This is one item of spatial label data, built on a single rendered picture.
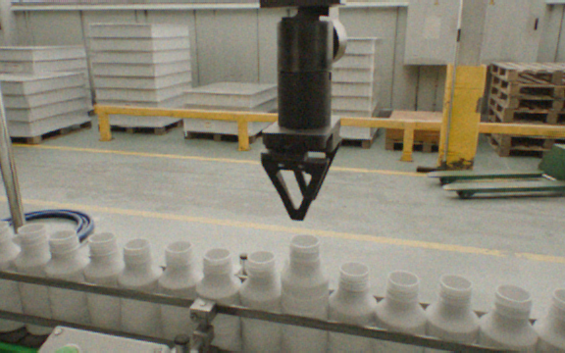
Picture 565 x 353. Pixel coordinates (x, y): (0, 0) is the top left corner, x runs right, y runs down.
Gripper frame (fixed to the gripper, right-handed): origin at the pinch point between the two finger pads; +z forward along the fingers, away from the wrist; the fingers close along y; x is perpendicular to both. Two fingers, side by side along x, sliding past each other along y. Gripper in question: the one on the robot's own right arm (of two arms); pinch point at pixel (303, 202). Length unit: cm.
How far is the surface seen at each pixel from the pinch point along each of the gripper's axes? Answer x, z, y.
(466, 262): -53, 128, 241
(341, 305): -4.6, 12.8, 0.3
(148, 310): 21.3, 17.4, -0.5
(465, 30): -57, -11, 462
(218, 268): 11.0, 9.9, 0.0
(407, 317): -12.2, 12.6, -0.4
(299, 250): 0.4, 5.9, -0.4
